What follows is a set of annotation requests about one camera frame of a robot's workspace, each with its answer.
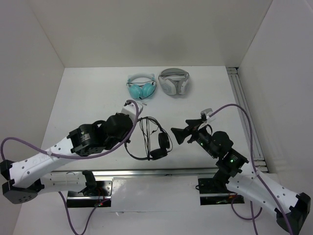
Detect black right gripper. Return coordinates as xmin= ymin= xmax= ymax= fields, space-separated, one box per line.
xmin=170 ymin=118 xmax=218 ymax=158

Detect black wired headphones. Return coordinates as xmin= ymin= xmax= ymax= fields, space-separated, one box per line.
xmin=124 ymin=116 xmax=173 ymax=161

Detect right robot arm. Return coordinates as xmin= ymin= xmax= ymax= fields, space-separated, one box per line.
xmin=171 ymin=119 xmax=311 ymax=235

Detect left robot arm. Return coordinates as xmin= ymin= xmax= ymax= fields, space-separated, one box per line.
xmin=0 ymin=113 xmax=138 ymax=204

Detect grey white headphones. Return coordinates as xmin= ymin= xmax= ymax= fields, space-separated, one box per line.
xmin=158 ymin=68 xmax=190 ymax=95

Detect teal headphones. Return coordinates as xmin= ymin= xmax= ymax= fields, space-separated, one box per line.
xmin=126 ymin=73 xmax=157 ymax=100

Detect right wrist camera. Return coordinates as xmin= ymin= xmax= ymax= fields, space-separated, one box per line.
xmin=198 ymin=108 xmax=215 ymax=130

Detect aluminium rail front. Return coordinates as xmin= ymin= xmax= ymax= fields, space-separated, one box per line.
xmin=48 ymin=166 xmax=221 ymax=179

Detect aluminium rail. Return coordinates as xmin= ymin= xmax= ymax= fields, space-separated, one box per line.
xmin=226 ymin=67 xmax=268 ymax=173
xmin=48 ymin=166 xmax=221 ymax=179

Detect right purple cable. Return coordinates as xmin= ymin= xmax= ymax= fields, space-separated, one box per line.
xmin=207 ymin=104 xmax=296 ymax=235

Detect aluminium rail right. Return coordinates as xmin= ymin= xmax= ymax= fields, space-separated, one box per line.
xmin=226 ymin=67 xmax=268 ymax=173

